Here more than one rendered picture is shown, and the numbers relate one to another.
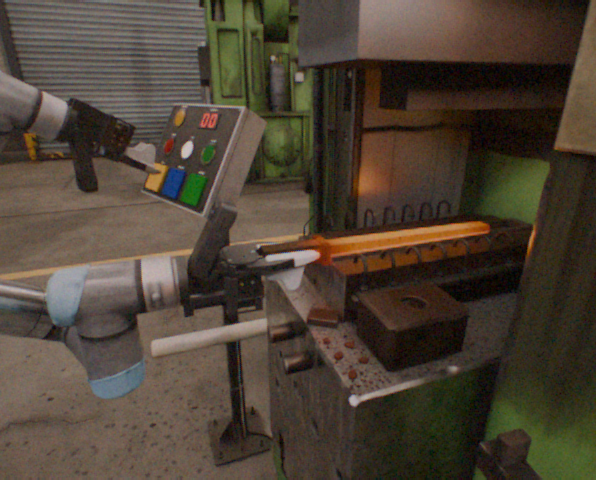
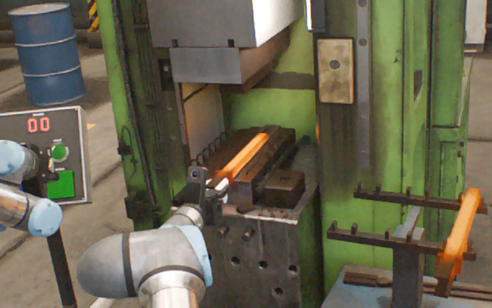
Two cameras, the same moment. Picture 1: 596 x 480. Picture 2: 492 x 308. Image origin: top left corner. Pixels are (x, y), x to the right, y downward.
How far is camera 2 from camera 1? 1.33 m
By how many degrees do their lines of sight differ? 43
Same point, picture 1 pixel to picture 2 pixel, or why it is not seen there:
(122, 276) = (186, 222)
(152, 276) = (194, 216)
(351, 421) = (296, 231)
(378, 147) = (190, 107)
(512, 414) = (331, 204)
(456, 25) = (258, 55)
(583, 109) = (326, 90)
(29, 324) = not seen: hidden behind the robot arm
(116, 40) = not seen: outside the picture
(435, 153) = (210, 99)
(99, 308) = not seen: hidden behind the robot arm
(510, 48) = (270, 55)
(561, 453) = (352, 205)
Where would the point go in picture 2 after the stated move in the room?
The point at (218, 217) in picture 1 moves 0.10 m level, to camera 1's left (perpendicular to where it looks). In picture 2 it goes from (204, 175) to (174, 190)
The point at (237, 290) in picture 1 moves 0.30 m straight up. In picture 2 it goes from (216, 210) to (203, 99)
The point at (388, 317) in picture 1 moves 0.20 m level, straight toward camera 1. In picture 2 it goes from (285, 187) to (334, 212)
